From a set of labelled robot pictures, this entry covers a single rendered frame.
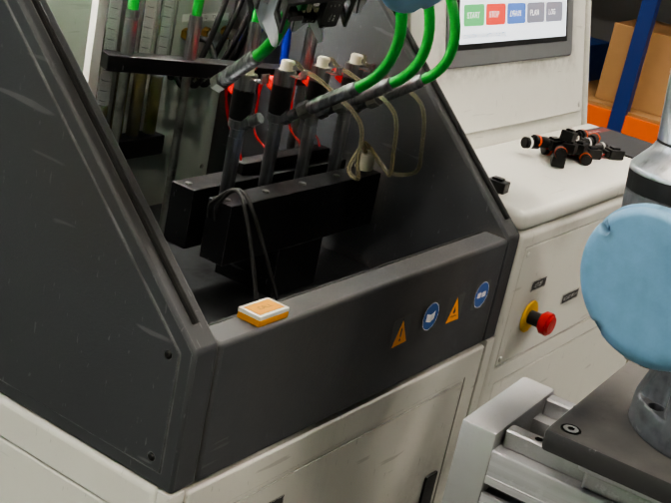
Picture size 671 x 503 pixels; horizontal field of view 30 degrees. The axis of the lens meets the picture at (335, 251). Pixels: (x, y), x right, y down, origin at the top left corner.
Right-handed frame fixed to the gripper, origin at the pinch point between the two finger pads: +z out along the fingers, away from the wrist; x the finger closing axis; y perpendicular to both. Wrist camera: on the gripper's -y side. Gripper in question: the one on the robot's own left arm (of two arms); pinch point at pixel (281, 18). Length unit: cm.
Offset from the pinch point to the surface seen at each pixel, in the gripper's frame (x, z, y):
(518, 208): 39, 39, 10
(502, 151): 51, 61, -9
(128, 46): -11.3, 30.3, -17.0
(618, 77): 312, 418, -205
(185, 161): 0, 64, -16
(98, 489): -26, 20, 42
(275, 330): -6.5, 9.5, 31.4
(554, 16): 70, 63, -34
